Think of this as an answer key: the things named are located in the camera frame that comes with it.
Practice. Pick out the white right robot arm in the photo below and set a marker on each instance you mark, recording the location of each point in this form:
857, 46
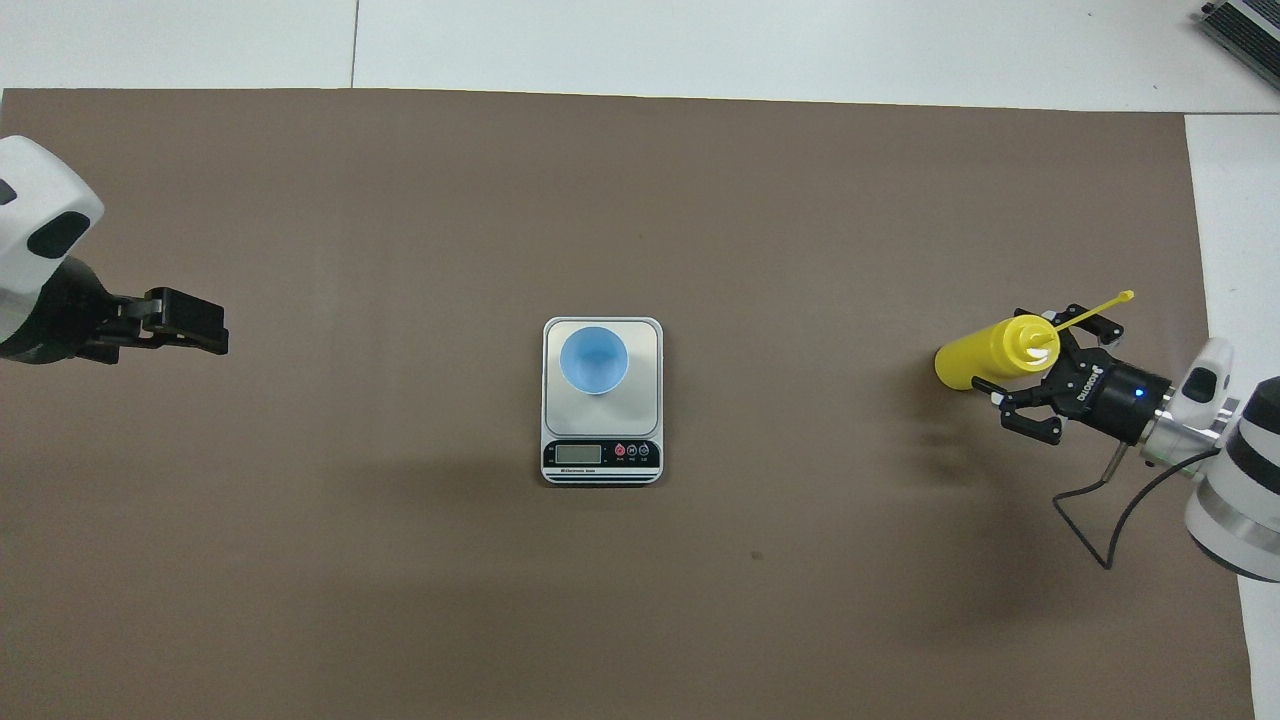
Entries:
1240, 500

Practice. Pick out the brown paper mat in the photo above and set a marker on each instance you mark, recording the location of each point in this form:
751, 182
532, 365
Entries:
400, 560

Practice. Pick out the light blue plastic cup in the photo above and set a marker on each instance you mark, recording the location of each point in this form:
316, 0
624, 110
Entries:
594, 360

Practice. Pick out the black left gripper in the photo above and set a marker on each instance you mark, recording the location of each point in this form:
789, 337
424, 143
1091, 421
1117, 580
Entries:
65, 325

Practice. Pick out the yellow squeeze bottle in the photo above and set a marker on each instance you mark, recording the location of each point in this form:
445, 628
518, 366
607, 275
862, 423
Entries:
975, 355

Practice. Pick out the silver digital kitchen scale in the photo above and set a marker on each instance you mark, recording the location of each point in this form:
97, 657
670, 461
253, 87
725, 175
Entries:
600, 420

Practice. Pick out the grey ribbed metal box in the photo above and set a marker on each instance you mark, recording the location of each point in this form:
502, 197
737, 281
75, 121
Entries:
1250, 35

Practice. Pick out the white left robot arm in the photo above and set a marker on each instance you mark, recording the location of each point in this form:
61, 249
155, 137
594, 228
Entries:
35, 200

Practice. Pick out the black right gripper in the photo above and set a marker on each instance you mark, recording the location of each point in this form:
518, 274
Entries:
1110, 395

